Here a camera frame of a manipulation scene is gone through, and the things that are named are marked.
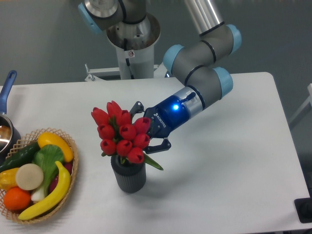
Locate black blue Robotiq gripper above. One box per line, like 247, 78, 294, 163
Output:
129, 87, 203, 154

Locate red tulip bouquet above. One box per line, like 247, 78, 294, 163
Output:
91, 101, 163, 170

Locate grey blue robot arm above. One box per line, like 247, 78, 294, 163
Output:
78, 0, 242, 154

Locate dark grey ribbed vase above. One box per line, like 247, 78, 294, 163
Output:
111, 156, 146, 194

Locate purple red vegetable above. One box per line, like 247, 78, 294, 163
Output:
49, 162, 73, 194

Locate yellow squash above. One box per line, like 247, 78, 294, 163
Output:
38, 132, 74, 163

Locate yellow banana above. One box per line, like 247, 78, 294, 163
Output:
18, 161, 71, 221

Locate green bok choy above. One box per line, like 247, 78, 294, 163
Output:
31, 144, 64, 203

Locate dark green cucumber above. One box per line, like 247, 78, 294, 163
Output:
0, 141, 40, 172

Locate beige round disc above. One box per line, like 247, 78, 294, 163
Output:
15, 163, 43, 191

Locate woven wicker basket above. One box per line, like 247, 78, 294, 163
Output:
0, 127, 79, 225

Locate yellow bell pepper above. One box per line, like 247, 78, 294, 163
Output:
0, 168, 19, 191

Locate orange fruit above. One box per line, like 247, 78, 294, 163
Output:
3, 187, 31, 211

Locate black device at edge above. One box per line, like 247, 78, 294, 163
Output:
294, 197, 312, 223

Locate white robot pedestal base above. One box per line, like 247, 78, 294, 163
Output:
85, 23, 170, 81

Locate blue handled saucepan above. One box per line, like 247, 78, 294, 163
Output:
0, 70, 20, 164

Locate white frame at right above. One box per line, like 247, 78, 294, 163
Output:
289, 83, 312, 130

